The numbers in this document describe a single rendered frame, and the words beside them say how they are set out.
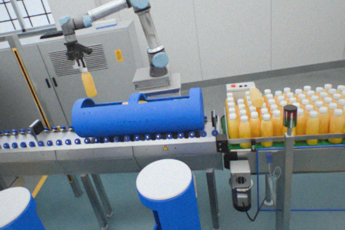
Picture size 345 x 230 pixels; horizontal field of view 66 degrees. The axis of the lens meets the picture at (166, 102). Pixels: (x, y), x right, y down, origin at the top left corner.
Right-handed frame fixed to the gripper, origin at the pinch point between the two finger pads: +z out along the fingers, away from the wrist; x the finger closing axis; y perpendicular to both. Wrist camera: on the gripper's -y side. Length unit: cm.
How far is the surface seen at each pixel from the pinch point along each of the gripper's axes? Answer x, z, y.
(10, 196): 74, 40, 23
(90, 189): 15, 95, 20
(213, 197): 15, 105, -77
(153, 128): 19, 38, -45
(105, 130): 19.3, 37.7, -11.7
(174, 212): 76, 50, -63
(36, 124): 7, 36, 48
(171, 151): 19, 58, -53
